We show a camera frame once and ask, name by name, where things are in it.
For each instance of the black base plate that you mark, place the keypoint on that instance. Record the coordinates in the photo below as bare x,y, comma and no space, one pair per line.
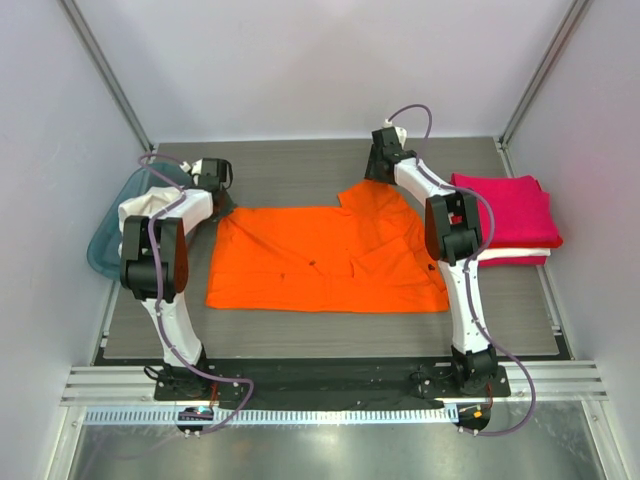
324,384

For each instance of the white slotted cable duct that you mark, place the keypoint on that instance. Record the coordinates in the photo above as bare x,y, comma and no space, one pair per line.
184,416

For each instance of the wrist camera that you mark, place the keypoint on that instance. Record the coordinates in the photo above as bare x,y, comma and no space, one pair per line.
390,136
221,168

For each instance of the teal plastic basket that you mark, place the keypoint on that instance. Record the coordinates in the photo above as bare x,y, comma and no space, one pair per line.
102,252

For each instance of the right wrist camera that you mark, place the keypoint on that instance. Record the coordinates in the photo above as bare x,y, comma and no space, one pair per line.
390,136

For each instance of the folded magenta t shirt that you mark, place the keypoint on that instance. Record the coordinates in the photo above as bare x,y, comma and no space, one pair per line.
521,209

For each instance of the left aluminium corner post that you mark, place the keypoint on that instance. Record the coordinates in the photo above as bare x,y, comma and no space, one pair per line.
95,53

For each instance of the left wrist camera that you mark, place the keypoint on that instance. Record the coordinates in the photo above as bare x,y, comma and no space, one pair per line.
221,168

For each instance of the orange shirt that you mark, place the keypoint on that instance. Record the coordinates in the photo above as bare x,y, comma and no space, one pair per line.
365,255

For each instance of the aluminium frame rail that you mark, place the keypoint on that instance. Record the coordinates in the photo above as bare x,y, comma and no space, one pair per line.
122,385

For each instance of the white t shirt in basket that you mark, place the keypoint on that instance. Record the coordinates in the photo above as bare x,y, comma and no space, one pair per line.
155,200

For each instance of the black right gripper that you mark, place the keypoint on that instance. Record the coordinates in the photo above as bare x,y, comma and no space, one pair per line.
379,171

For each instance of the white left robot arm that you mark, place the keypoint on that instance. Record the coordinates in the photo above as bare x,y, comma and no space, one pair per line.
154,266

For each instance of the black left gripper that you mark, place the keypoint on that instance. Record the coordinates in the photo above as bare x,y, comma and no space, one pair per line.
226,209

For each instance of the aluminium corner post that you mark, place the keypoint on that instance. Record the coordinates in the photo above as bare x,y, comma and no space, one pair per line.
561,38
95,53

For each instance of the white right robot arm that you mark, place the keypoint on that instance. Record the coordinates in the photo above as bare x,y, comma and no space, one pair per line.
453,238

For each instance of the right aluminium corner post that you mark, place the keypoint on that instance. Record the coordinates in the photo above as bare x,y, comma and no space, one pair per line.
561,38

